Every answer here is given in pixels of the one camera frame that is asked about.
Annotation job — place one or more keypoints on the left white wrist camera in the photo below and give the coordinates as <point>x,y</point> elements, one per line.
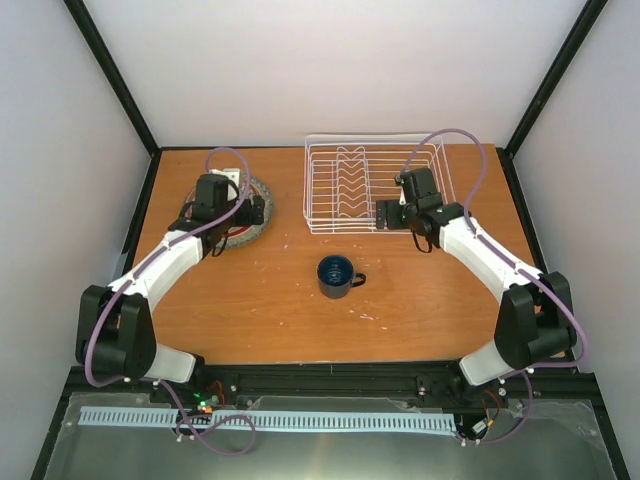
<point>234,174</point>

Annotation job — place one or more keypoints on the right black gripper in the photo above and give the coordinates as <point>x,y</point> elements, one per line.
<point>392,222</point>

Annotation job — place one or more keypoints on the black frame post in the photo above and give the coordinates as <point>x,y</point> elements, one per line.
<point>100,51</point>
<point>572,43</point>

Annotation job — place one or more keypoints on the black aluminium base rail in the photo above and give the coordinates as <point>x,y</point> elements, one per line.
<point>427,384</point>

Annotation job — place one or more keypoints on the black right frame post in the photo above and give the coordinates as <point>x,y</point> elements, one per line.
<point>572,43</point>

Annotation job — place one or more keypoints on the light blue cable duct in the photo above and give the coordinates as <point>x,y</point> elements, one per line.
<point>274,421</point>

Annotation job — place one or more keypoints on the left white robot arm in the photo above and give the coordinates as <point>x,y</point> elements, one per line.
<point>115,338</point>

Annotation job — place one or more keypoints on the white wire dish rack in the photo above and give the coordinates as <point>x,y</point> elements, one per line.
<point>346,174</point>

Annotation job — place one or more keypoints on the black left frame post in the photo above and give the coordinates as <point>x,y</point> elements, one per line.
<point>100,51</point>

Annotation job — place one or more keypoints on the dark blue mug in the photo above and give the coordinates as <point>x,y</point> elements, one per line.
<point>337,276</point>

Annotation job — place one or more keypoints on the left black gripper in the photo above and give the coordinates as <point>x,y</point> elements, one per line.
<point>258,211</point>

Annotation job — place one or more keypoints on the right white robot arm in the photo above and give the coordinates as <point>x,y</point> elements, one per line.
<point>535,318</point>

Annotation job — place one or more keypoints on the large grey rimmed plate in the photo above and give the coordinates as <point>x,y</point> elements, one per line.
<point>236,231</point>

